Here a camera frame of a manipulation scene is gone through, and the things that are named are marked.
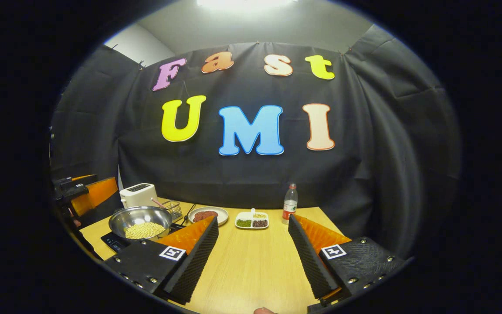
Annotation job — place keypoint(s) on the pink stick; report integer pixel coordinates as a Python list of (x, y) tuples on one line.
[(158, 203)]

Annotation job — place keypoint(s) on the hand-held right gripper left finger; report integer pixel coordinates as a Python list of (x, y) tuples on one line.
[(194, 266)]

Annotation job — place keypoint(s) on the black induction cooktop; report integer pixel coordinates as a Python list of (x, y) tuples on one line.
[(113, 243)]

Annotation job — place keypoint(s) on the clear water bottle red label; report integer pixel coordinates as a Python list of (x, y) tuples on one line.
[(290, 205)]

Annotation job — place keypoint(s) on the white round plate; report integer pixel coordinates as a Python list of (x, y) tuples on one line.
[(222, 213)]

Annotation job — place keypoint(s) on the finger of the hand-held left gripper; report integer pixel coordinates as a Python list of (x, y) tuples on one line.
[(98, 192), (74, 181)]

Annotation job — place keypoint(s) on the white divided dish with beans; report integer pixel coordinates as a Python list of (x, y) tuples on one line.
[(252, 221)]

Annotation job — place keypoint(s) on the white toaster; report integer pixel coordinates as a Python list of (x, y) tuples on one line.
[(137, 196)]

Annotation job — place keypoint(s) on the red meat patty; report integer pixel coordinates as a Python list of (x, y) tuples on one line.
[(205, 216)]

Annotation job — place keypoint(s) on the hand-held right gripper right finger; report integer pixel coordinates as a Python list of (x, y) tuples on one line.
[(314, 266)]

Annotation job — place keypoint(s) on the pile of soybeans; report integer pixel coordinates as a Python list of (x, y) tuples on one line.
[(144, 230)]

